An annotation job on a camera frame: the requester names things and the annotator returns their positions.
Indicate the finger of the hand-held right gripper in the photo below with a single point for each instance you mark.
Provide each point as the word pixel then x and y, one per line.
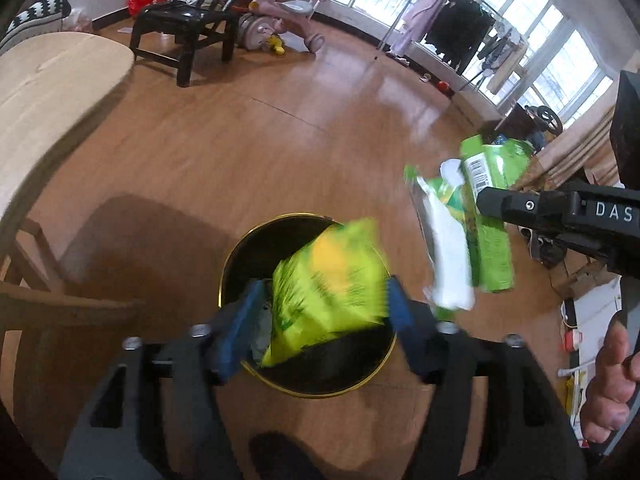
pixel 520 206

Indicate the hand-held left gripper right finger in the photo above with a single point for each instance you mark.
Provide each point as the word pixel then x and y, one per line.
pixel 400 325

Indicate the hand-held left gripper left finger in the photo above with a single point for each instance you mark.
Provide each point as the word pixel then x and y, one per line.
pixel 245 332

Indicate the green white snack wrapper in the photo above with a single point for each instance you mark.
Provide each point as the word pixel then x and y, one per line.
pixel 450 240

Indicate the yellow green snack bag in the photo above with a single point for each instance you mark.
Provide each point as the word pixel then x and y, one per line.
pixel 330 290

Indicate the black gold-rimmed trash can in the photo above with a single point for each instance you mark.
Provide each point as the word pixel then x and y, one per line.
pixel 260 250

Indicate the person's right hand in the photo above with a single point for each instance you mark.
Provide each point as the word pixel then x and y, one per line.
pixel 607 385

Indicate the red ball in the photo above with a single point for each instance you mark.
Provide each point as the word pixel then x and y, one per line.
pixel 443 86

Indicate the black jacket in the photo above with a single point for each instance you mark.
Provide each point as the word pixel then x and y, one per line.
pixel 460 25

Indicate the pink garment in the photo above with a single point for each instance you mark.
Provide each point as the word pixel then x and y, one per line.
pixel 417 15

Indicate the metal clothes rack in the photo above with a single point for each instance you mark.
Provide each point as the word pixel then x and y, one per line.
pixel 385 35

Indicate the yellow toy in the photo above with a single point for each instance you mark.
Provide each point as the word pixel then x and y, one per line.
pixel 276 45

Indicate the pink toy tricycle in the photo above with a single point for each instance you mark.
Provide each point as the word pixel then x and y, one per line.
pixel 295 7

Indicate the light wooden table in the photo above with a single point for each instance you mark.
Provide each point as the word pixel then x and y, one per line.
pixel 45 100

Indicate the black wooden chair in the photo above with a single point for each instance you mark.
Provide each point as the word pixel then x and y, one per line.
pixel 175 17

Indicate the black white striped cushion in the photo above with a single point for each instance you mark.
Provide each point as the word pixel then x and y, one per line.
pixel 35 15

